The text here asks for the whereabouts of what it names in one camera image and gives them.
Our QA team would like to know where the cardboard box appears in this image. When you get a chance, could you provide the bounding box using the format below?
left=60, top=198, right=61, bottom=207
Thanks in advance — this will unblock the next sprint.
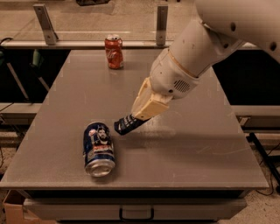
left=3, top=191, right=57, bottom=224

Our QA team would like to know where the grey table drawer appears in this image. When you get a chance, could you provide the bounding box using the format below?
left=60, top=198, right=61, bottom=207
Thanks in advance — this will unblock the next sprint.
left=24, top=198, right=247, bottom=221

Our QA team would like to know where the black stand leg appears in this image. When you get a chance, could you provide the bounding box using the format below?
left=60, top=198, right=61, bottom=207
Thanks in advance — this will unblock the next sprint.
left=247, top=133, right=280, bottom=194

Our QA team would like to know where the metal bracket post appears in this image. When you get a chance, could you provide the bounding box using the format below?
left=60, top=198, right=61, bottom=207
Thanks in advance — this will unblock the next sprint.
left=156, top=5, right=168, bottom=46
left=33, top=3, right=59, bottom=46

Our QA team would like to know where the black drawer handle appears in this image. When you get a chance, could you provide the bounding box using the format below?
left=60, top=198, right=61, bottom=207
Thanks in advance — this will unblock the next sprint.
left=119, top=205, right=155, bottom=221

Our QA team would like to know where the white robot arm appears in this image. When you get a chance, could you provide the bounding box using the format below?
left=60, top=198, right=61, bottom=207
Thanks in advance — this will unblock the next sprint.
left=131, top=0, right=280, bottom=121

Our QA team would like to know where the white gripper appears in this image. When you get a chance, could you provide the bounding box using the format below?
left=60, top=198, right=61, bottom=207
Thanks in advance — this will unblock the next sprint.
left=131, top=49, right=200, bottom=121

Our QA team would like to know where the crushed orange soda can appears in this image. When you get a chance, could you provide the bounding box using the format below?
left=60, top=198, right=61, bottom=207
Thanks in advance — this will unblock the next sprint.
left=104, top=34, right=123, bottom=69

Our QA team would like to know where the middle metal bracket post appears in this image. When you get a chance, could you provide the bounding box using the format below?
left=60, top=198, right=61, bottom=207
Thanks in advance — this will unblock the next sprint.
left=156, top=5, right=168, bottom=46

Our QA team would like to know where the left metal bracket post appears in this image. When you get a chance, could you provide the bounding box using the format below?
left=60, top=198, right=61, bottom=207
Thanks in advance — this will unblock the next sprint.
left=33, top=3, right=59, bottom=46

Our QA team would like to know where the metal rail shelf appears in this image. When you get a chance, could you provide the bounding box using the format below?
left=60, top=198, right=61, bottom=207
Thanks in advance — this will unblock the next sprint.
left=1, top=39, right=172, bottom=50

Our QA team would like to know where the blue pepsi can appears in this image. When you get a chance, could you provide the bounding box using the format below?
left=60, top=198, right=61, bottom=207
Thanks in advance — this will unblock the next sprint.
left=83, top=122, right=116, bottom=178

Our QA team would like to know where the dark blue rxbar wrapper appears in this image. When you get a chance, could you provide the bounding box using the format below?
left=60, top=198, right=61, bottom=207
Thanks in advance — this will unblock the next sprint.
left=114, top=115, right=146, bottom=136

